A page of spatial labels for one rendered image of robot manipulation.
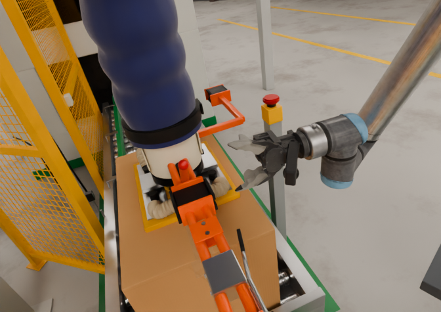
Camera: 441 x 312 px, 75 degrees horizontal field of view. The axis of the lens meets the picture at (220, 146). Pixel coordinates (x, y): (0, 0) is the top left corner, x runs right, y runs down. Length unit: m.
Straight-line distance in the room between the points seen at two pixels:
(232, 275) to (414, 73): 0.61
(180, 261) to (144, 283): 0.10
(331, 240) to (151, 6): 1.69
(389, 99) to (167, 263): 0.69
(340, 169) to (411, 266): 1.22
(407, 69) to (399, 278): 1.33
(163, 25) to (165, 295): 0.65
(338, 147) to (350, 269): 1.19
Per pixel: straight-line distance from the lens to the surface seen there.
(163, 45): 0.70
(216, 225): 0.62
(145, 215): 0.88
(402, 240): 2.09
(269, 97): 1.22
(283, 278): 1.18
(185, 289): 0.83
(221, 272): 0.55
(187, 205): 0.66
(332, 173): 0.86
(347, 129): 0.79
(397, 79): 0.83
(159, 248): 0.81
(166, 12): 0.71
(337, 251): 1.95
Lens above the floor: 1.55
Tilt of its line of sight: 33 degrees down
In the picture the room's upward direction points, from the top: 11 degrees counter-clockwise
